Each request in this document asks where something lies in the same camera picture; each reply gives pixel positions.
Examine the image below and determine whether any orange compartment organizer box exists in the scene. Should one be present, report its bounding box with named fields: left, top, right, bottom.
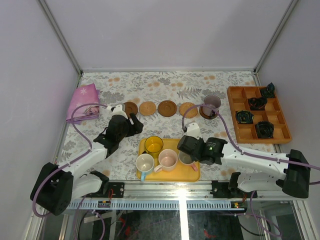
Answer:
left=227, top=86, right=292, bottom=144

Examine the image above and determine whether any light woven coaster right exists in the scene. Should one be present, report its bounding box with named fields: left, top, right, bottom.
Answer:
left=179, top=102, right=198, bottom=119

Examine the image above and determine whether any black rolled item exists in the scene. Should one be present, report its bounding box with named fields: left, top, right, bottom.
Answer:
left=248, top=97, right=268, bottom=111
left=235, top=110, right=254, bottom=124
left=260, top=82, right=275, bottom=99
left=254, top=121, right=274, bottom=139

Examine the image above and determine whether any floral table cloth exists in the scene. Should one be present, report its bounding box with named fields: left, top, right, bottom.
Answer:
left=53, top=71, right=287, bottom=181

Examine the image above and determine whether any dark wooden coaster far left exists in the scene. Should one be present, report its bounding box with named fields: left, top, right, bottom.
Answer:
left=124, top=101, right=138, bottom=118

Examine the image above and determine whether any dark wooden coaster middle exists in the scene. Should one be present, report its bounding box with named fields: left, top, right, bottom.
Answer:
left=157, top=100, right=177, bottom=117

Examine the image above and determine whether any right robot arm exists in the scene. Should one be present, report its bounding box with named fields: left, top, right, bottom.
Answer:
left=177, top=135, right=311, bottom=199

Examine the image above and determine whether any white mug pink handle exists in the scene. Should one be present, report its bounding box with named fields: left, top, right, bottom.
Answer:
left=178, top=151, right=198, bottom=172

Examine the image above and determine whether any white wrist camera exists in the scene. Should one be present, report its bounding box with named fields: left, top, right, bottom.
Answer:
left=106, top=104, right=128, bottom=119
left=182, top=122, right=202, bottom=140

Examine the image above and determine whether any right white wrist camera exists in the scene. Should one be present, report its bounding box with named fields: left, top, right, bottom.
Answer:
left=182, top=122, right=202, bottom=140

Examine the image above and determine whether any purple glass cup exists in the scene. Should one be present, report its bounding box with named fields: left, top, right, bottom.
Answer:
left=202, top=95, right=221, bottom=118

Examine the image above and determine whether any purple folded cloth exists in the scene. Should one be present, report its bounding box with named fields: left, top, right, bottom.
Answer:
left=66, top=83, right=100, bottom=124

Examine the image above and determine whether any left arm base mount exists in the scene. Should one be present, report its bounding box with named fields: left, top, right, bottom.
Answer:
left=88, top=170, right=125, bottom=199

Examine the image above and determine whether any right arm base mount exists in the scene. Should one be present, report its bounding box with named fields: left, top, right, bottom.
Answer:
left=210, top=172, right=253, bottom=199

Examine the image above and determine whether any white mug blue handle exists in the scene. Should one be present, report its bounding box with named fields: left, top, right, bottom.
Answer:
left=135, top=153, right=155, bottom=182

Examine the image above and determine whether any pink ceramic mug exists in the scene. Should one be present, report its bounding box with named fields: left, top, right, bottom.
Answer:
left=153, top=149, right=178, bottom=173

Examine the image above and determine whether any light woven coaster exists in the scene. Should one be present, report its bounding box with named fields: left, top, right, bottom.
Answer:
left=139, top=101, right=157, bottom=116
left=179, top=102, right=198, bottom=119

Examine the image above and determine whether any yellow plastic tray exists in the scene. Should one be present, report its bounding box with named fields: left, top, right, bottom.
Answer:
left=138, top=138, right=201, bottom=183

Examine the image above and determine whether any dark wooden coaster far right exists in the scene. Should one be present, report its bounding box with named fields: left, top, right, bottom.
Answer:
left=199, top=106, right=218, bottom=120

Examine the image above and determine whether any yellow glass cup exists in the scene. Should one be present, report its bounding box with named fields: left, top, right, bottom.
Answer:
left=144, top=136, right=164, bottom=159

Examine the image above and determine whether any aluminium front rail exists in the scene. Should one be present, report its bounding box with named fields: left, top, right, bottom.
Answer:
left=67, top=181, right=288, bottom=201

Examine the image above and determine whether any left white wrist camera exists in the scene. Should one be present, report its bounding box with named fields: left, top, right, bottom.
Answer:
left=106, top=104, right=128, bottom=119

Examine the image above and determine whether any black rolled item bottom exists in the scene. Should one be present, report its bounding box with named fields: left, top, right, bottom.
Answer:
left=254, top=121, right=274, bottom=139

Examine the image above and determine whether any light woven coaster left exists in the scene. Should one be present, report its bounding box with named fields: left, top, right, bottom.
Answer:
left=139, top=101, right=157, bottom=116

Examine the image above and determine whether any dark wooden coaster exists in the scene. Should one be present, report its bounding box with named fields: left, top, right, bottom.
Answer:
left=157, top=100, right=177, bottom=117
left=199, top=106, right=218, bottom=120
left=124, top=101, right=138, bottom=118

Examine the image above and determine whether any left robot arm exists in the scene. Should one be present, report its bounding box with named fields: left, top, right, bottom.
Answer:
left=30, top=113, right=144, bottom=218

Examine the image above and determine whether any purple cable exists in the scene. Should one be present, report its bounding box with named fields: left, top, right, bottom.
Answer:
left=32, top=103, right=113, bottom=240
left=181, top=104, right=320, bottom=238

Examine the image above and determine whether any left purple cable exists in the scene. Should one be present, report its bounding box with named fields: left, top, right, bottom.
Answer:
left=32, top=103, right=113, bottom=240

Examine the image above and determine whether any black rolled item top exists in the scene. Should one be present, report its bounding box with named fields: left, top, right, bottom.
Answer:
left=260, top=82, right=275, bottom=99

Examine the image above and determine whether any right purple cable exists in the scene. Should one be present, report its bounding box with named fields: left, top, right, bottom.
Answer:
left=181, top=104, right=320, bottom=238

